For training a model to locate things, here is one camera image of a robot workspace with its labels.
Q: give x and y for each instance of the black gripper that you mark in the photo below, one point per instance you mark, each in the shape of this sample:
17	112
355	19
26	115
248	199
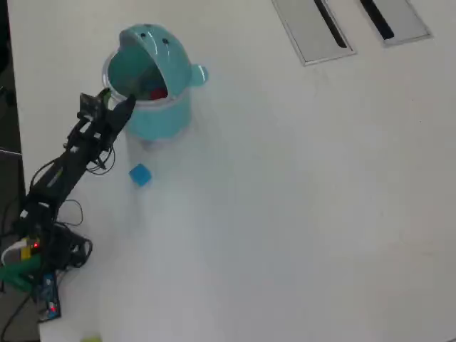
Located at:
101	133

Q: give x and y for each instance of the red lego block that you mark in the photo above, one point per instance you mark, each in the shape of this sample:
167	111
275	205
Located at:
158	93

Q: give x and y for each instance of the blue lego block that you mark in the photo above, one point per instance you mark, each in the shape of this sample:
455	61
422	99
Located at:
140	175

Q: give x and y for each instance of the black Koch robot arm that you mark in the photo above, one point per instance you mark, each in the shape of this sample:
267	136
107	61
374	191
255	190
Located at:
67	164

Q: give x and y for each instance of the teal whale-shaped bin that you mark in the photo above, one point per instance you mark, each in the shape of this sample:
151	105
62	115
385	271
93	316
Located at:
160	114

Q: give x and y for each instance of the yellow clamp piece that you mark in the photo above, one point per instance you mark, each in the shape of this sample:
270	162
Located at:
25	252

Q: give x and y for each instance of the green table clamp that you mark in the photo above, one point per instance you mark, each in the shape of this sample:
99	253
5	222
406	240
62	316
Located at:
17	274

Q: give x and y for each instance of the blue controller circuit board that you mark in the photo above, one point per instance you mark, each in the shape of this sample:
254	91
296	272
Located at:
48	293

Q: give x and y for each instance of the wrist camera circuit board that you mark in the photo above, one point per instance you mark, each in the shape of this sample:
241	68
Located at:
89	105

